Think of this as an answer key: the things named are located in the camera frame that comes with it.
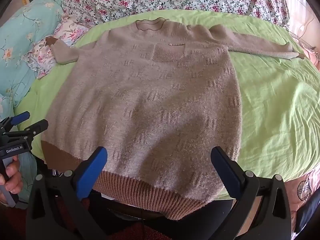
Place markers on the pastel floral pillow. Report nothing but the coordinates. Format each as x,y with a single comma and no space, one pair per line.
40,58

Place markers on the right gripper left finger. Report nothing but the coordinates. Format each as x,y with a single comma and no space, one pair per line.
55,210

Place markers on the beige knit sweater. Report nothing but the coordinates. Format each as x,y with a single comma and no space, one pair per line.
158,95

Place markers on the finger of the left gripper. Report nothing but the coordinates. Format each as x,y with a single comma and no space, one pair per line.
33,130
9,122

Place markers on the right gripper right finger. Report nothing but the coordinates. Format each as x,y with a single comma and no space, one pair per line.
272,219

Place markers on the person's left hand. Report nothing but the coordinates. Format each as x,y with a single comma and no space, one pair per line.
15,183

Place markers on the teal floral duvet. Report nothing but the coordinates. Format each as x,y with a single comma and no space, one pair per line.
28,25

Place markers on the pink patterned bedding edge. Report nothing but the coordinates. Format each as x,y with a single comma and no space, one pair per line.
300,190

